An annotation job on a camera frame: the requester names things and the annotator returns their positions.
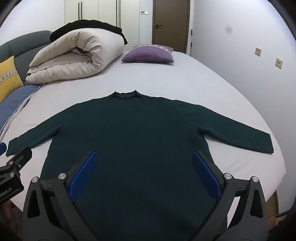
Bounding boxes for beige folded duvet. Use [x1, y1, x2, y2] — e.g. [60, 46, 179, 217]
[26, 29, 125, 85]

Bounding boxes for black cloth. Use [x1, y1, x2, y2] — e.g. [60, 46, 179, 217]
[50, 20, 128, 45]

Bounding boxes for wooden bed frame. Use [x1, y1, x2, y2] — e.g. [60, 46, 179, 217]
[266, 190, 281, 232]

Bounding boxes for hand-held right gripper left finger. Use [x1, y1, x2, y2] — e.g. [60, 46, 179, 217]
[22, 150, 100, 241]

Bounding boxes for white wardrobe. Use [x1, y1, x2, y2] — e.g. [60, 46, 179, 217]
[64, 0, 140, 44]

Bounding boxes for yellow pillow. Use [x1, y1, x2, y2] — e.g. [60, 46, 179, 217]
[0, 56, 24, 103]

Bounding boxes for dark green sweater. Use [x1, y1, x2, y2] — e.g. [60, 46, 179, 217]
[6, 90, 274, 241]

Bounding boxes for bed with white sheet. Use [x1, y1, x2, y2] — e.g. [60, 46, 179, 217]
[0, 50, 287, 209]

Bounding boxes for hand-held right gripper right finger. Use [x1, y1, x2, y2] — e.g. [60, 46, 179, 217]
[192, 150, 270, 241]

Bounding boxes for blue blanket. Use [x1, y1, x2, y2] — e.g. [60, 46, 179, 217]
[0, 84, 44, 139]

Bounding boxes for grey padded headboard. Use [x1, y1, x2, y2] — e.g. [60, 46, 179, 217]
[0, 30, 52, 81]

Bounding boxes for brown wooden door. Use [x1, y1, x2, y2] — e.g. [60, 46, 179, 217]
[151, 0, 190, 54]

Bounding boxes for purple pillow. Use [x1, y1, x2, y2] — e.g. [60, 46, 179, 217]
[121, 45, 174, 63]

